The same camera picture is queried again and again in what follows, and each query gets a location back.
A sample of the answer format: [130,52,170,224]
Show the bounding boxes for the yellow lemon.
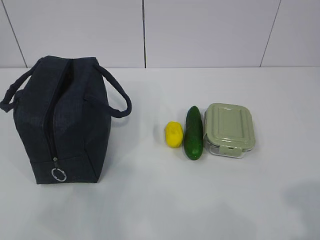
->
[164,121,184,148]

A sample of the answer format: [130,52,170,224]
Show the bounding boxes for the green cucumber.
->
[184,105,204,161]

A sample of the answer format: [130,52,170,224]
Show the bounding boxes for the glass container with green lid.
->
[203,103,256,159]

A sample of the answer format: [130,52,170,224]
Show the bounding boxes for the dark navy fabric lunch bag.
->
[0,55,132,185]

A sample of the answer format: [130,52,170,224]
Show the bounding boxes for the silver zipper pull ring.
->
[50,156,67,183]

